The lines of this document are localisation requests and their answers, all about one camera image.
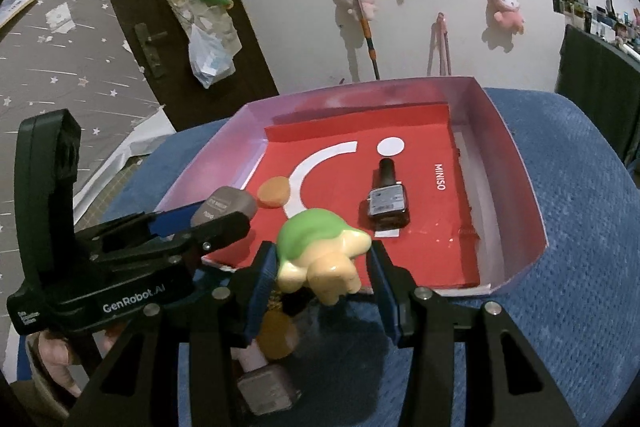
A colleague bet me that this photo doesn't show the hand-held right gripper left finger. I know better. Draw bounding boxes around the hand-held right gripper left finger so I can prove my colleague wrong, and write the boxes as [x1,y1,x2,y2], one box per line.
[65,241,281,427]

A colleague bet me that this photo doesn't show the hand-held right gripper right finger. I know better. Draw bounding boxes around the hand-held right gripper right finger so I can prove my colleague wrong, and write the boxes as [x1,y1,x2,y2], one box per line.
[365,239,583,427]

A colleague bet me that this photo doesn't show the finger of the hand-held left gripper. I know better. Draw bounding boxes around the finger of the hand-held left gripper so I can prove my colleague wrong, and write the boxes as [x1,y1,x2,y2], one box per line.
[165,212,252,268]
[75,202,211,258]

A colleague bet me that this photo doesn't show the grey square block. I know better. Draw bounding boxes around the grey square block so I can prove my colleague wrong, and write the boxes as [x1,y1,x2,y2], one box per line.
[190,186,258,228]

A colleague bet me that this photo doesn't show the green-capped toy figure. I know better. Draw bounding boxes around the green-capped toy figure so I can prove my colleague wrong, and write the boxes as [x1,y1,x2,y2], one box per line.
[276,208,373,306]

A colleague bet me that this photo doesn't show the pink nail polish bottle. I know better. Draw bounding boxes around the pink nail polish bottle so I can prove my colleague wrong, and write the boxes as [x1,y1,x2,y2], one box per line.
[235,337,301,417]

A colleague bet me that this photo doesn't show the pink cardboard box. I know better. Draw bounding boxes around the pink cardboard box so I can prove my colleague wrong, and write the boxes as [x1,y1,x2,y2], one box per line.
[155,76,548,297]

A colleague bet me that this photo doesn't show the person's left hand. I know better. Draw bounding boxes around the person's left hand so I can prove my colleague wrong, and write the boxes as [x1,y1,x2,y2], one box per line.
[25,328,121,400]

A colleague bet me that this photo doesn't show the orange rounded object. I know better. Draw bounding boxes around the orange rounded object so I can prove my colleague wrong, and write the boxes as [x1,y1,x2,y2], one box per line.
[257,302,299,360]

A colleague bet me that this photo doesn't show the green cutting mat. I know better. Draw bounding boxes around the green cutting mat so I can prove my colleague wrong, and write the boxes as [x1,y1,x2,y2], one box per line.
[75,157,146,228]

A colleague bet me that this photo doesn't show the orange oval piece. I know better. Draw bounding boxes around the orange oval piece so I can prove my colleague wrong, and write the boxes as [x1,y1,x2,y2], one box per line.
[257,177,292,208]

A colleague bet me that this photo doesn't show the black nail polish bottle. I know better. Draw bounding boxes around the black nail polish bottle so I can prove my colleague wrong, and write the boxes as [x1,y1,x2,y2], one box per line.
[366,158,411,229]

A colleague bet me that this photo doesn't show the red printed paper liner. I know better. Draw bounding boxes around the red printed paper liner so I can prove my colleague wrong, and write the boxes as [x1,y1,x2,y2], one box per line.
[200,104,483,290]

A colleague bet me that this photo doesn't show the clear plastic bag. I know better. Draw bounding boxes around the clear plastic bag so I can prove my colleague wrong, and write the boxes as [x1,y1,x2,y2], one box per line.
[187,24,236,88]

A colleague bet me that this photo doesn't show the grey star-print cloth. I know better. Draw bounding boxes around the grey star-print cloth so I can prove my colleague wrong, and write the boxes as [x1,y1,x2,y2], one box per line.
[0,0,171,228]

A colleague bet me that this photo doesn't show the white paper tag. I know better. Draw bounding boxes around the white paper tag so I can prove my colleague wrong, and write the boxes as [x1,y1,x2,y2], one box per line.
[45,2,76,30]

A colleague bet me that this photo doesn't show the pink sticks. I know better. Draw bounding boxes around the pink sticks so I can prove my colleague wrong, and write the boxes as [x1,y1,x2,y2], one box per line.
[426,12,453,78]

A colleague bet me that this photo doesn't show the pink plush hamster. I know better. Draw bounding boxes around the pink plush hamster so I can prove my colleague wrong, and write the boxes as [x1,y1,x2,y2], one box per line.
[487,0,527,35]

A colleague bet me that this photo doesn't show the row of small shelf items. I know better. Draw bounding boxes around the row of small shelf items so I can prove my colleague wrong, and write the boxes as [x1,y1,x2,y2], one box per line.
[550,0,640,52]

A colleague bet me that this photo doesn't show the metal door handle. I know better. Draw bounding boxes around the metal door handle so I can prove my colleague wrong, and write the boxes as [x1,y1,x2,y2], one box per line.
[134,23,168,80]

